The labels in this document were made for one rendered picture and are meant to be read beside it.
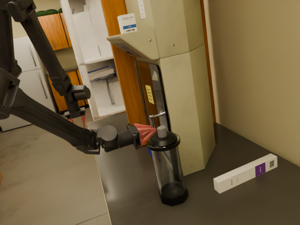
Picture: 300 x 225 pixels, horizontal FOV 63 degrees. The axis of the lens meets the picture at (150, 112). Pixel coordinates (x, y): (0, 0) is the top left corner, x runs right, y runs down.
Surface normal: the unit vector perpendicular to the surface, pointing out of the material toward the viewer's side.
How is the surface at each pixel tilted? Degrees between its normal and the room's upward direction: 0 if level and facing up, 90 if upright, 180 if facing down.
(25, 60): 90
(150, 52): 90
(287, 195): 0
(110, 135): 46
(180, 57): 90
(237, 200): 0
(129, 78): 90
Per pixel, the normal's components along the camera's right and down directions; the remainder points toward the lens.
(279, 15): -0.94, 0.26
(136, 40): 0.30, 0.26
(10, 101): -0.39, -0.43
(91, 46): -0.10, 0.39
